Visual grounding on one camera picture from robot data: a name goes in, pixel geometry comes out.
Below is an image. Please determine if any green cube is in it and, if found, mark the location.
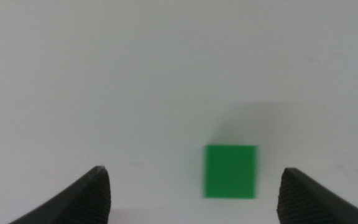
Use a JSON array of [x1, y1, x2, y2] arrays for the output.
[[202, 144, 259, 200]]

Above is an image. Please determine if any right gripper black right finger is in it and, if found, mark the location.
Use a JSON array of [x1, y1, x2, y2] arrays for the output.
[[276, 167, 358, 224]]

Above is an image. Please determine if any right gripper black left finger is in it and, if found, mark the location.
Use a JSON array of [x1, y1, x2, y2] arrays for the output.
[[9, 165, 112, 224]]

